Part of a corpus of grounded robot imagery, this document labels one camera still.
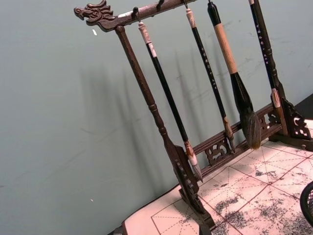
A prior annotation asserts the white gridded calligraphy practice cloth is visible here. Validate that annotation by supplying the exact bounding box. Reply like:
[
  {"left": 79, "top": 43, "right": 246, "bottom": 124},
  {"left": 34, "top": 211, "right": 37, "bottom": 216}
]
[{"left": 121, "top": 140, "right": 313, "bottom": 235}]

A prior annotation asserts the black brush with white ferrule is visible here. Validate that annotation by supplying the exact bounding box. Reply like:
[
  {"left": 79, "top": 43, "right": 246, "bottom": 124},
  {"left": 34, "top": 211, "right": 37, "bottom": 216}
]
[{"left": 247, "top": 0, "right": 282, "bottom": 110}]

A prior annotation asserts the black mesh container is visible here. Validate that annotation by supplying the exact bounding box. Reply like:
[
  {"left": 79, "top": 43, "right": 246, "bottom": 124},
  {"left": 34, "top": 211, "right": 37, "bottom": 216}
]
[{"left": 300, "top": 181, "right": 313, "bottom": 222}]

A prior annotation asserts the black brush with white ends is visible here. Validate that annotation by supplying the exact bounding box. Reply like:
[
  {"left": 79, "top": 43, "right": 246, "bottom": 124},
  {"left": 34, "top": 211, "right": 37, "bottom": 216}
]
[{"left": 137, "top": 22, "right": 204, "bottom": 183}]

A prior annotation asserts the large tan handled brush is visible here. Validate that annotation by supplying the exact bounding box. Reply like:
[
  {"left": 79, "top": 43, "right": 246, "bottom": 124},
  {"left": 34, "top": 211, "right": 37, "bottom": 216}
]
[{"left": 207, "top": 0, "right": 263, "bottom": 150}]

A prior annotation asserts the dark wooden dragon brush rack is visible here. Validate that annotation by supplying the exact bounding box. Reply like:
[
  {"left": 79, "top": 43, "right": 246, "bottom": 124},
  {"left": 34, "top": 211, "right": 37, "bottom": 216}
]
[{"left": 73, "top": 0, "right": 313, "bottom": 235}]

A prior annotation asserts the thin black calligraphy brush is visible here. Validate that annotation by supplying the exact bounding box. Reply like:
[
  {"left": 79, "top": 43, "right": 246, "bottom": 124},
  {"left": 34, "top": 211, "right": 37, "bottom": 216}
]
[{"left": 185, "top": 8, "right": 237, "bottom": 154}]

